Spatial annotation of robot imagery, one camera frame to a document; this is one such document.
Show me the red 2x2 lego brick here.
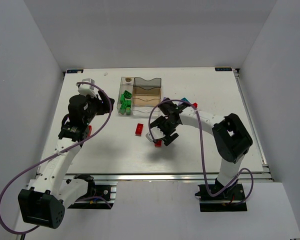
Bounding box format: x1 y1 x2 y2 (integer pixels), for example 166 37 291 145
154 140 162 148

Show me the green curved lego brick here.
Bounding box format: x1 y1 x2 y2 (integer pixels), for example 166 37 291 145
119 94 125 104

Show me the green 2x4 lego brick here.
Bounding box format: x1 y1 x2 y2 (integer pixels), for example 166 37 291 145
121 99 132 109

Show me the green lego brick carried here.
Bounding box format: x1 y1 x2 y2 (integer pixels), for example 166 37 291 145
123 90 132 99

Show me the green 2x2 sloped lego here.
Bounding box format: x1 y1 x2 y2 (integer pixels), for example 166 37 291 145
118 103 127 115

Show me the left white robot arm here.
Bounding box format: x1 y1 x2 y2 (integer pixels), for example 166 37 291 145
18 91 115 229

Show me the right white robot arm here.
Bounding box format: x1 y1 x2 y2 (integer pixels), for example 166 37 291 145
146 98 253 197

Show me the red lego brick left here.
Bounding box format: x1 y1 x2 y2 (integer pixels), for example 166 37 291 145
87 125 92 137

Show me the red 2x4 lego brick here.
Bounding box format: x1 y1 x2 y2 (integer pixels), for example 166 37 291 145
135 123 144 136

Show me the amber tinted container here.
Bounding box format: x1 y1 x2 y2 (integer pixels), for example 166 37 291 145
132 87 162 107

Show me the tall clear narrow container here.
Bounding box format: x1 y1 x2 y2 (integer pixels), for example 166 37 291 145
116 76 135 116

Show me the grey smoked container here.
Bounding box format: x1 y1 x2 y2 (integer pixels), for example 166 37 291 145
133 77 162 90

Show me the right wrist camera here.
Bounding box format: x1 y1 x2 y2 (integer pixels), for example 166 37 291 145
145 127 165 143

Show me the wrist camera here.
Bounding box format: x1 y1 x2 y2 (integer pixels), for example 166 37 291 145
145 127 165 143
76 78 97 98

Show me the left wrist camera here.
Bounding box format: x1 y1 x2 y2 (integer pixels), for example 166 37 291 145
76 78 97 98

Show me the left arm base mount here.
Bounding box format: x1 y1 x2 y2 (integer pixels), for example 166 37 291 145
66 174 117 210

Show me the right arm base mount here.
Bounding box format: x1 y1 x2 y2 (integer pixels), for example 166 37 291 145
194 184 248 213

